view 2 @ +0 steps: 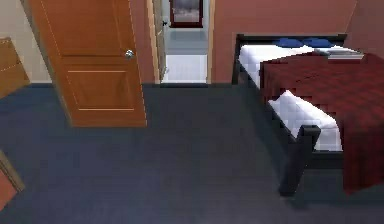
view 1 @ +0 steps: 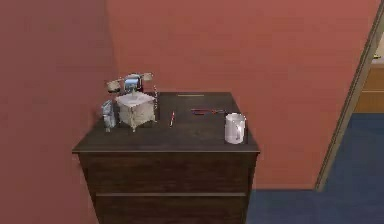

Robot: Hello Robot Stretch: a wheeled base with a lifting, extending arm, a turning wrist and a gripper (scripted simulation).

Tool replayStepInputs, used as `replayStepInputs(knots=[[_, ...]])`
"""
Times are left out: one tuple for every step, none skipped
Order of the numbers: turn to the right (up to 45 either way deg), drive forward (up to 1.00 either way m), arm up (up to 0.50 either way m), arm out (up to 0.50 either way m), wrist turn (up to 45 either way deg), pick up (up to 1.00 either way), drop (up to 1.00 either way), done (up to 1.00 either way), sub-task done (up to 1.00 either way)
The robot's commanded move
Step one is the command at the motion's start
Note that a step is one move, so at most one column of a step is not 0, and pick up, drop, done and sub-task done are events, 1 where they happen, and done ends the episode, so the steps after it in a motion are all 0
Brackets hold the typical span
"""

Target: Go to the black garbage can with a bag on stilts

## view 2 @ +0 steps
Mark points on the pale open room door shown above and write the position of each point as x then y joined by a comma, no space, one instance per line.
159,40

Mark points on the silver round door knob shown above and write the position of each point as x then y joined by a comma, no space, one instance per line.
129,54

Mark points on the dark red framed picture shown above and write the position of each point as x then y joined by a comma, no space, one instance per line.
186,13

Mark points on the black bed with white mattress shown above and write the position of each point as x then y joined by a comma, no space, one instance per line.
293,113

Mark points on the orange wooden room door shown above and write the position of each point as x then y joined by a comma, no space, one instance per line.
100,66

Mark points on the blue pillow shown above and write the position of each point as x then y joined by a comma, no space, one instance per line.
318,42
288,42

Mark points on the dark red bed blanket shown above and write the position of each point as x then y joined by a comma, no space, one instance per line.
346,100

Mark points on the brown wooden cabinet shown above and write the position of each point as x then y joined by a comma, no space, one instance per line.
10,70

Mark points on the brown wooden furniture corner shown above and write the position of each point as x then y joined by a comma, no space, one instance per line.
8,181

